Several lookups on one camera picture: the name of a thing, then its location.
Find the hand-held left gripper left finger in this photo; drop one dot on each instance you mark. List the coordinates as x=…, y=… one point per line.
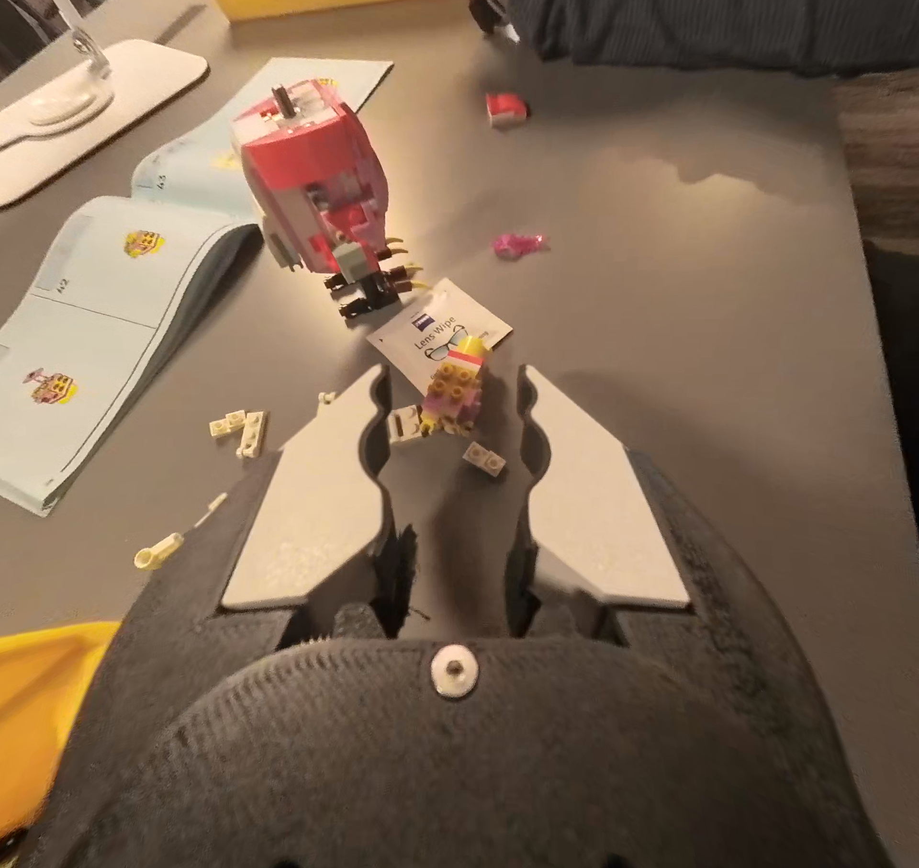
x=316, y=509

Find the open instruction booklet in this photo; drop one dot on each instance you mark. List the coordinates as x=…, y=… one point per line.
x=108, y=322

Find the large red toy brick model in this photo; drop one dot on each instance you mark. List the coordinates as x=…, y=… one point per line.
x=316, y=164

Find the cream toy brick pin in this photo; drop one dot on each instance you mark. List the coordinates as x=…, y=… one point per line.
x=210, y=509

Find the lens wipe packet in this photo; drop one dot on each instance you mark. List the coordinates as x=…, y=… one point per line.
x=438, y=322

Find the yellow box lid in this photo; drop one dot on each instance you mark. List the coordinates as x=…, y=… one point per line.
x=36, y=695

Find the pink translucent toy piece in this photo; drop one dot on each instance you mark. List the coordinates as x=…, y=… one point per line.
x=518, y=244

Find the small red toy brick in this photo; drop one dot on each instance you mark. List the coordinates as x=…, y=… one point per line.
x=507, y=109

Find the white lamp base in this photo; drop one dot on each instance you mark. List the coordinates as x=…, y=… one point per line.
x=93, y=114

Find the person's right forearm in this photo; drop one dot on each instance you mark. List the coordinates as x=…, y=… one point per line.
x=703, y=6

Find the cream toy brick plate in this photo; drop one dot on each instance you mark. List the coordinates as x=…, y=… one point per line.
x=227, y=425
x=403, y=424
x=253, y=434
x=485, y=458

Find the pale yellow toy brick connector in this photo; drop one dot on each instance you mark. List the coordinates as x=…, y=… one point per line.
x=156, y=552

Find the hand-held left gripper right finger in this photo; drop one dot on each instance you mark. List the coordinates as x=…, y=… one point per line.
x=596, y=516

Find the small yellow pink toy brick model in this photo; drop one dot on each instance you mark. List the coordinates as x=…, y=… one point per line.
x=456, y=387

